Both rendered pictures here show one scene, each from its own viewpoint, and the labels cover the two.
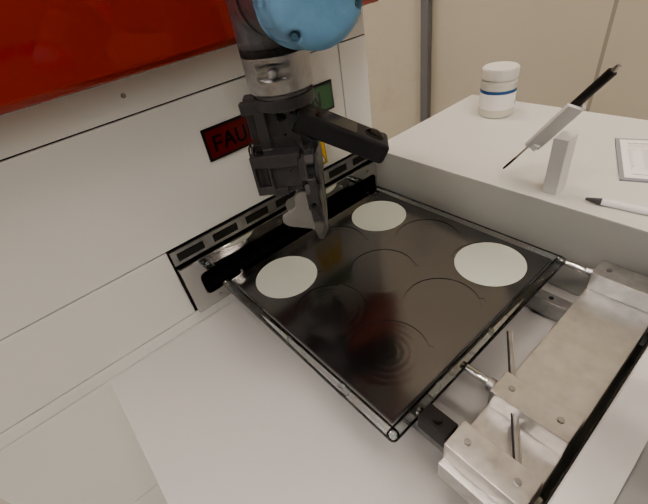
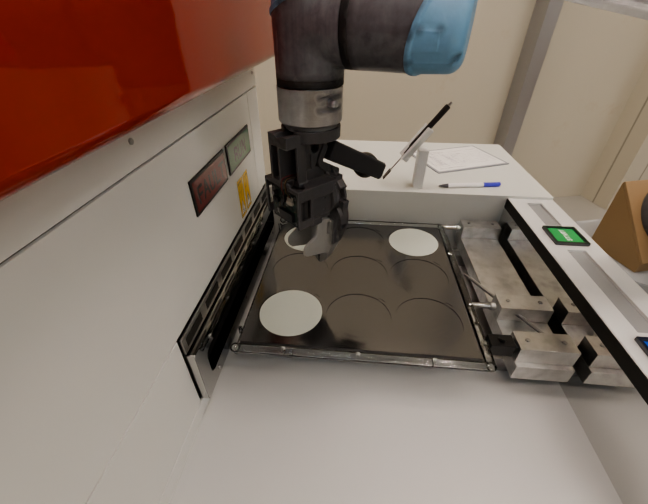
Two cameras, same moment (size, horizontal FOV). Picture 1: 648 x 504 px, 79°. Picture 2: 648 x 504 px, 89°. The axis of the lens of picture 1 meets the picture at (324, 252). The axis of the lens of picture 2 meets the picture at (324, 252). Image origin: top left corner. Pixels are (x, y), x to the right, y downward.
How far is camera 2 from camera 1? 0.38 m
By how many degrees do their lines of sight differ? 40
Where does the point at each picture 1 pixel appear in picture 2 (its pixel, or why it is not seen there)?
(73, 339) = not seen: outside the picture
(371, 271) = (352, 277)
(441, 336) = (443, 294)
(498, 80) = not seen: hidden behind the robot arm
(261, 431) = (377, 452)
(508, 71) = not seen: hidden behind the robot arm
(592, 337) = (490, 260)
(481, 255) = (404, 238)
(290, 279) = (298, 312)
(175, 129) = (172, 182)
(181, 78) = (171, 120)
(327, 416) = (406, 401)
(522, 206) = (406, 200)
